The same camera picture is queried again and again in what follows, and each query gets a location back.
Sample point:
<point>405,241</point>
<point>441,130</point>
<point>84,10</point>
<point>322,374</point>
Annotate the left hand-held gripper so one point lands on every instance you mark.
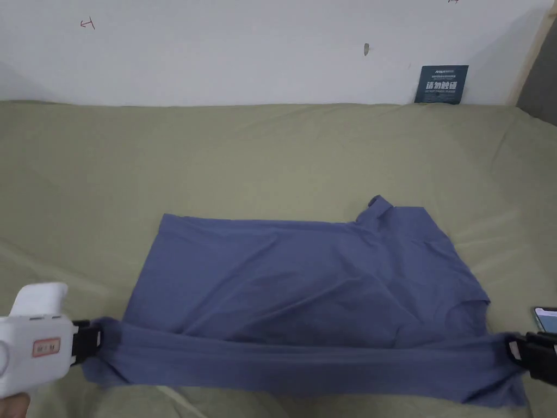
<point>35,331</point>

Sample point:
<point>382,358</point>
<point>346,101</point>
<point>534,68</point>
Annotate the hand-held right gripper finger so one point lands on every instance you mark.
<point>541,363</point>
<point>537,338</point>

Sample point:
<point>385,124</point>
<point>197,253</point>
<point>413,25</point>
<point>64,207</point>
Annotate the blue shirt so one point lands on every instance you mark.
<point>304,296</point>

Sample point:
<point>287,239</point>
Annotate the person's left hand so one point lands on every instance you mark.
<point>14,400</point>

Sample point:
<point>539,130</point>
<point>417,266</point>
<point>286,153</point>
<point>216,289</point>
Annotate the smartphone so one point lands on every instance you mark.
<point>547,319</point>

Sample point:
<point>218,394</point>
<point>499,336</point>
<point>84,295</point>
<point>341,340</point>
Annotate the bed with pale green sheet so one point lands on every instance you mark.
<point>217,165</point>

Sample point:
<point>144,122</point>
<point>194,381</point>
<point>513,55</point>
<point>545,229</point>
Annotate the grey padded headboard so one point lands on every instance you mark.
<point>539,87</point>

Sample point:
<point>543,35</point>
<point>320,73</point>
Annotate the dark blue sign card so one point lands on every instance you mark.
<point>441,85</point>

